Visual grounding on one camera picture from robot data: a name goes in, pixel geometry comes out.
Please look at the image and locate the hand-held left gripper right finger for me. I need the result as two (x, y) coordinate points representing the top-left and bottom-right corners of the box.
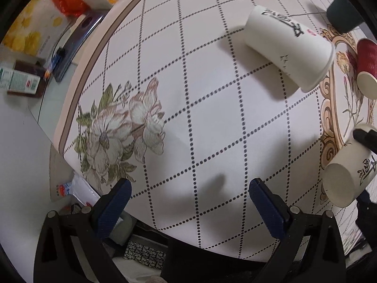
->
(249, 178), (347, 283)

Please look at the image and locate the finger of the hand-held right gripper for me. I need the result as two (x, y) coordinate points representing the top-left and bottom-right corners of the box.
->
(352, 127), (377, 155)
(355, 189), (377, 231)

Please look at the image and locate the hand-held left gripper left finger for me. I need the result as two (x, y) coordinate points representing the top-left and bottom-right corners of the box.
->
(34, 179), (133, 283)

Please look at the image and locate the white paper cup black print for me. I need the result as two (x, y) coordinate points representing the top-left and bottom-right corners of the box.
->
(320, 123), (377, 208)
(243, 5), (336, 93)

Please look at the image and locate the red ribbed paper cup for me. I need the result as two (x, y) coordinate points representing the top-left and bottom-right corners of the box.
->
(356, 38), (377, 98)

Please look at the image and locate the dark green cup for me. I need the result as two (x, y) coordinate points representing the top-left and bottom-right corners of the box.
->
(326, 0), (365, 35)

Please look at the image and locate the plastic bottle red label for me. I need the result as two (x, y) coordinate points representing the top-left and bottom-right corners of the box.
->
(57, 173), (101, 210)

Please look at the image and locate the black white patterned box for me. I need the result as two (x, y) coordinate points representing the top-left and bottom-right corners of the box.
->
(123, 240), (167, 269)

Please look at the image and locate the floral checked tablecloth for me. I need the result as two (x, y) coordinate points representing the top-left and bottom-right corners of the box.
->
(54, 0), (377, 263)

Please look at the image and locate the blue pen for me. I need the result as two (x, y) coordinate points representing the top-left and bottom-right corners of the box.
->
(45, 48), (65, 79)

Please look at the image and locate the green and white medicine box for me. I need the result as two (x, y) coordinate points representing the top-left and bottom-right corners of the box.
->
(0, 67), (41, 94)

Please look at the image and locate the dark brown box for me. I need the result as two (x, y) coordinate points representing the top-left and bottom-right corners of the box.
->
(7, 60), (49, 98)

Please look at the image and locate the black flat tray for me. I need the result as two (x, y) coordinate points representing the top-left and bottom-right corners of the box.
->
(52, 13), (107, 82)

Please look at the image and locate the yellow floral box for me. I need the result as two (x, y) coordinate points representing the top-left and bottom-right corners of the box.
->
(0, 0), (78, 57)

